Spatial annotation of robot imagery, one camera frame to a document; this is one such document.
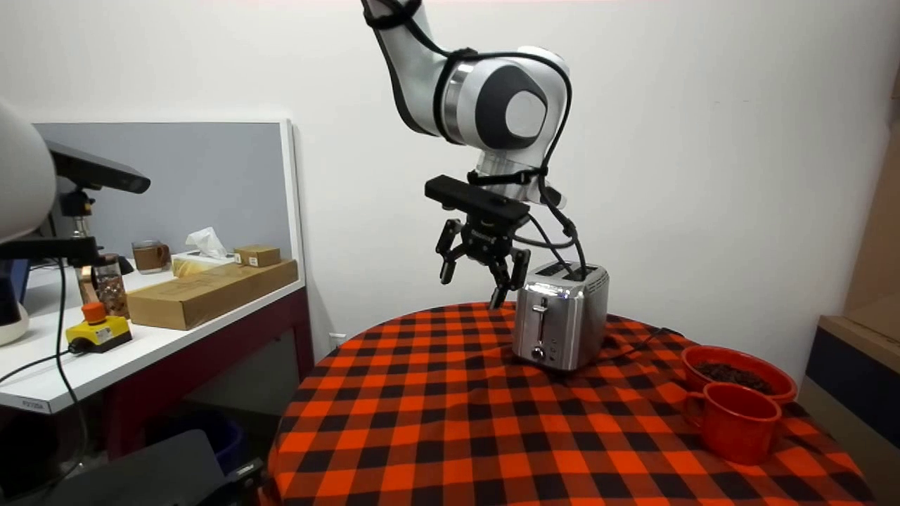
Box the flat cardboard box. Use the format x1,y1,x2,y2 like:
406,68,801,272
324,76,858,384
123,259,300,332

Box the black desk cable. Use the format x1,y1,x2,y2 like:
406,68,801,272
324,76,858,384
0,255,93,443

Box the white desk maroon frame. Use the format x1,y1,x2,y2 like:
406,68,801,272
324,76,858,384
0,263,317,461

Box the brown patterned packet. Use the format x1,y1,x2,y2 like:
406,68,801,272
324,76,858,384
78,255,130,318

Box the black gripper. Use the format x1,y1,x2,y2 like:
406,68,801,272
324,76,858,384
432,215,535,311

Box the red ceramic bowl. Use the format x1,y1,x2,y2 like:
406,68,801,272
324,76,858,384
681,342,798,408

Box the brown cup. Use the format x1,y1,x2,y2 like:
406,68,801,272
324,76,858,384
130,239,174,275

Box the orange black checkered tablecloth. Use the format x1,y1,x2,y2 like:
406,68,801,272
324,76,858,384
264,301,881,506

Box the yellow toy vehicle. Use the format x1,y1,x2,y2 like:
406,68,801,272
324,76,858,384
64,298,136,356

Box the black camera on stand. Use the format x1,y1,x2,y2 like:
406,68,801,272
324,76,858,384
0,138,152,275

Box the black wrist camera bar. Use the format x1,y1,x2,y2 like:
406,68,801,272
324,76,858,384
422,171,535,231

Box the silver two-slot toaster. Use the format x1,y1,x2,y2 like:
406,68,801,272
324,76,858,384
510,260,612,377

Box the white rounded device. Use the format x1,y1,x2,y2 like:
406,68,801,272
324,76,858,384
0,99,58,348

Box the wooden cabinet with dark panel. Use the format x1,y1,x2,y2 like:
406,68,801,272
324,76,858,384
804,311,900,474

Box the small brown box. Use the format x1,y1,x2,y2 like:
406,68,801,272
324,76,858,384
233,241,287,269

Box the red ceramic mug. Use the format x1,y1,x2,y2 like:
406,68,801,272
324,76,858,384
685,380,784,466

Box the tissue box with white tissue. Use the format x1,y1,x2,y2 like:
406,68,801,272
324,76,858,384
168,225,241,277

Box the dark brown coffee beans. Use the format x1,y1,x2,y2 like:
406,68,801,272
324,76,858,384
704,362,773,388

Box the grey desk partition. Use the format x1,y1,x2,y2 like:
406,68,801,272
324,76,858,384
34,117,303,283

